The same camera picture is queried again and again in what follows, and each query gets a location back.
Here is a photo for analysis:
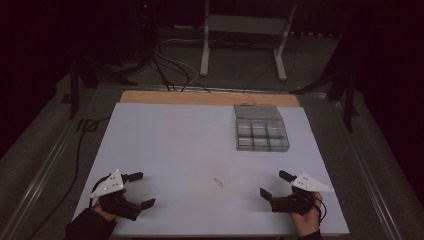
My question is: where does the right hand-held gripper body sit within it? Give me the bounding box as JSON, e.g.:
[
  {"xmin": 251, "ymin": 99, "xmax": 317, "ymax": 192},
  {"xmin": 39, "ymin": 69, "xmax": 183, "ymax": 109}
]
[{"xmin": 269, "ymin": 172, "xmax": 335, "ymax": 216}]

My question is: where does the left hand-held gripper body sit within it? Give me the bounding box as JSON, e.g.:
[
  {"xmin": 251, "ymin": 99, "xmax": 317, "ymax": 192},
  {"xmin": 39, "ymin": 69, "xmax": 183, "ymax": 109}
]
[{"xmin": 89, "ymin": 169, "xmax": 143, "ymax": 222}]

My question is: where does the person's right hand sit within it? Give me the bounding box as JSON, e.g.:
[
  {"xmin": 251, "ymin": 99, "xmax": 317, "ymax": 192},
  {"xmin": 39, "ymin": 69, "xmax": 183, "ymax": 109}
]
[{"xmin": 289, "ymin": 192, "xmax": 324, "ymax": 238}]

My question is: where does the person's left hand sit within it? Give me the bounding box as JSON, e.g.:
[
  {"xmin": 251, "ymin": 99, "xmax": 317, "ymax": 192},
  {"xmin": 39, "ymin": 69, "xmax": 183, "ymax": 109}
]
[{"xmin": 91, "ymin": 203, "xmax": 118, "ymax": 222}]

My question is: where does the clear plastic compartment box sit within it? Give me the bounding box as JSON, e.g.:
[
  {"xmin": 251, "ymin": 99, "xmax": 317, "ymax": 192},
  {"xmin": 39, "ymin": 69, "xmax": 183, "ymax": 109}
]
[{"xmin": 233, "ymin": 104, "xmax": 290, "ymax": 153}]

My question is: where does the white table sheet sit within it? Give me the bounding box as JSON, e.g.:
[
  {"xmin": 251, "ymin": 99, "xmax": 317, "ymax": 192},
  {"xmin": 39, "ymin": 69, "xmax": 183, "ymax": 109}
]
[{"xmin": 72, "ymin": 102, "xmax": 350, "ymax": 236}]

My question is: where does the black tripod stand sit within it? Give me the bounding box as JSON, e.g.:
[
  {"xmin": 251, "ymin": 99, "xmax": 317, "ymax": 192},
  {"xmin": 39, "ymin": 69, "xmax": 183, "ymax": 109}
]
[
  {"xmin": 67, "ymin": 49, "xmax": 138, "ymax": 120},
  {"xmin": 289, "ymin": 64, "xmax": 360, "ymax": 133}
]

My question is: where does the white metal stand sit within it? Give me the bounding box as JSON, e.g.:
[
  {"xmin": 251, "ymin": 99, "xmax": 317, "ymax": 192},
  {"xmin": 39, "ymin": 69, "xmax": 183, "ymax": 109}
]
[{"xmin": 199, "ymin": 0, "xmax": 298, "ymax": 82}]

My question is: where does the left hand-held gripper black cable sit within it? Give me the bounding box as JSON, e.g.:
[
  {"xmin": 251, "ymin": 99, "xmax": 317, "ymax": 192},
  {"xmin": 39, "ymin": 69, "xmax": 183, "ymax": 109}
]
[{"xmin": 88, "ymin": 173, "xmax": 112, "ymax": 208}]

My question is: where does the hand-held gripper black cable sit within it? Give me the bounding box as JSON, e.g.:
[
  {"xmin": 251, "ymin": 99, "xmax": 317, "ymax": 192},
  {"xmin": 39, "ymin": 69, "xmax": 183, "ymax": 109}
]
[
  {"xmin": 312, "ymin": 195, "xmax": 329, "ymax": 225},
  {"xmin": 88, "ymin": 173, "xmax": 112, "ymax": 208}
]

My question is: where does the right hand-held gripper black cable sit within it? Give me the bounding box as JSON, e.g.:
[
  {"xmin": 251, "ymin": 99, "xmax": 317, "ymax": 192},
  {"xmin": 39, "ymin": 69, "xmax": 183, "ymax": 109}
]
[{"xmin": 312, "ymin": 195, "xmax": 329, "ymax": 225}]

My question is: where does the black floor cable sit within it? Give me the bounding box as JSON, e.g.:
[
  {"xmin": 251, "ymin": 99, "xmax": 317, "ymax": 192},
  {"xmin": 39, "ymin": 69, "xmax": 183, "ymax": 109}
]
[{"xmin": 24, "ymin": 116, "xmax": 112, "ymax": 240}]

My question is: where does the bundle of black cables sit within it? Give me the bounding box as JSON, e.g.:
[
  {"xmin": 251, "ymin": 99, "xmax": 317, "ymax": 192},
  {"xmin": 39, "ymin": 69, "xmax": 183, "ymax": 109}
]
[{"xmin": 133, "ymin": 3, "xmax": 212, "ymax": 93}]

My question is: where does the white cable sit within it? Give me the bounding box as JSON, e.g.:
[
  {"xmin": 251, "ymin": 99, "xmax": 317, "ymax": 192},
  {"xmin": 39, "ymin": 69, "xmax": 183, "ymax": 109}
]
[{"xmin": 153, "ymin": 37, "xmax": 201, "ymax": 92}]

